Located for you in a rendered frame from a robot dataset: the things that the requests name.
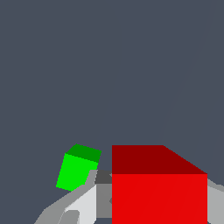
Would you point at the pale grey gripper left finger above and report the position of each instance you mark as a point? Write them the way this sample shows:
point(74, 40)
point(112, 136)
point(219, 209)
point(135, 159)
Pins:
point(84, 201)

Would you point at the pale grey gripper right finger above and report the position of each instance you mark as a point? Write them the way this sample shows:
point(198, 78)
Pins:
point(215, 204)

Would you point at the red cube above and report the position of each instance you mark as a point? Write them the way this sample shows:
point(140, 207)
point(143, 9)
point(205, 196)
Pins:
point(159, 198)

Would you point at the green cube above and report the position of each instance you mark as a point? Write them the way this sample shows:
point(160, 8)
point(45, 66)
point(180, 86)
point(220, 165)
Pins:
point(76, 170)

